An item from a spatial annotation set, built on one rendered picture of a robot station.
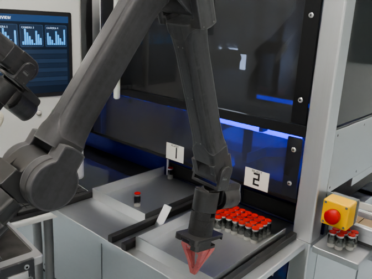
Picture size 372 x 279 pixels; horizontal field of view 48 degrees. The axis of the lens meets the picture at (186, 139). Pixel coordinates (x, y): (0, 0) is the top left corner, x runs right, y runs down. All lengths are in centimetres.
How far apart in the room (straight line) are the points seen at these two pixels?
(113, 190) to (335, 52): 86
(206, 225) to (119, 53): 46
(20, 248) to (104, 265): 118
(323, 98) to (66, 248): 157
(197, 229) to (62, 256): 146
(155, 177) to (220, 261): 61
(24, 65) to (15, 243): 41
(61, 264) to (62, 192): 175
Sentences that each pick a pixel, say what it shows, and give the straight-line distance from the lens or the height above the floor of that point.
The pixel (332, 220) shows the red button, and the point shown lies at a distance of 116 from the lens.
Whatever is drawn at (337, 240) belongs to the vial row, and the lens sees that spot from 125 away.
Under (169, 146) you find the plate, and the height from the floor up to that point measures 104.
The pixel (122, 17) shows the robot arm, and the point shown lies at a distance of 66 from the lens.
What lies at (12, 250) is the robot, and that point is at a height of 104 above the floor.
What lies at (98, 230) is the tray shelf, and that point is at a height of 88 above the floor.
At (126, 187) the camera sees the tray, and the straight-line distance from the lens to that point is 153.
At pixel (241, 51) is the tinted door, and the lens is 127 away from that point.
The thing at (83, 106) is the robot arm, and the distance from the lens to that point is 64.
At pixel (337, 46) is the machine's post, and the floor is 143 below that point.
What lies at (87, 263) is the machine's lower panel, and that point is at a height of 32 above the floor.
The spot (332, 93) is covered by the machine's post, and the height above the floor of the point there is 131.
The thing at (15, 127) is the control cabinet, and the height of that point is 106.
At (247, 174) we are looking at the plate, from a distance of 129.
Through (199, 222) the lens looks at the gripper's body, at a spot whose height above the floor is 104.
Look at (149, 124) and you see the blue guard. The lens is 155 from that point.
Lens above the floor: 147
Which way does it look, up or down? 16 degrees down
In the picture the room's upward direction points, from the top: 3 degrees clockwise
